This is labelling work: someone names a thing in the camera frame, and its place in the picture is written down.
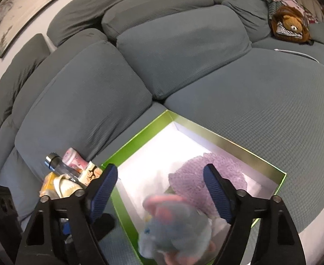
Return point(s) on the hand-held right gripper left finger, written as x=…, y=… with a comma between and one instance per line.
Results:
x=103, y=196

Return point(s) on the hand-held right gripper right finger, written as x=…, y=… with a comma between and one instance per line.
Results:
x=217, y=196

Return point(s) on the yellow and white towel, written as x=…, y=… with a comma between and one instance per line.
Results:
x=65, y=187

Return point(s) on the grey and pink plush toy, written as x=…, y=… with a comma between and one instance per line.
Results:
x=173, y=232

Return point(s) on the green cardboard box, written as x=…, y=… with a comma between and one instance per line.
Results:
x=156, y=154

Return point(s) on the cream patterned box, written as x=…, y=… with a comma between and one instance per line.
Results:
x=91, y=174

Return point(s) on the purple knitted cloth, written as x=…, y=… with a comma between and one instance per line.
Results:
x=195, y=176

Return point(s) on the pink bottle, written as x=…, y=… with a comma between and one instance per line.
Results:
x=73, y=158

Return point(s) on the glass bottle with metal cap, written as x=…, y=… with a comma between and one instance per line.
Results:
x=54, y=161

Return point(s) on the grey sofa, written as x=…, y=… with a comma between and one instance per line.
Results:
x=233, y=102

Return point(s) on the brown teddy bear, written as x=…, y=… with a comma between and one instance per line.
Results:
x=291, y=23

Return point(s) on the framed ink landscape painting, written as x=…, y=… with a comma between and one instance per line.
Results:
x=26, y=8

